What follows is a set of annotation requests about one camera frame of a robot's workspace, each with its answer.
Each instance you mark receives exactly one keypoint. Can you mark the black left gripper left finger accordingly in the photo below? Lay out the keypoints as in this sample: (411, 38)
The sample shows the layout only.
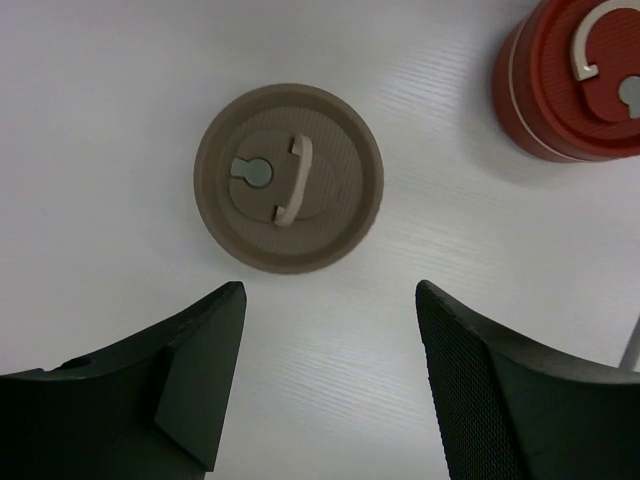
(151, 406)

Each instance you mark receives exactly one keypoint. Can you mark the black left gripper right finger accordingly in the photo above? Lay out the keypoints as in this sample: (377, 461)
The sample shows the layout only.
(509, 407)

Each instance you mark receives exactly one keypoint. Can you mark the grey round lid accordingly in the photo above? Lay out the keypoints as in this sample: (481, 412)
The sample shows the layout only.
(288, 178)

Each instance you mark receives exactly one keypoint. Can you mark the red-based metal lunch tin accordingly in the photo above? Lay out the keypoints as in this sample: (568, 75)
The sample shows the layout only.
(506, 106)

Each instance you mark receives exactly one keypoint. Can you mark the red round lid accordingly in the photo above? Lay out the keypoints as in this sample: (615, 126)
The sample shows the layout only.
(585, 77)

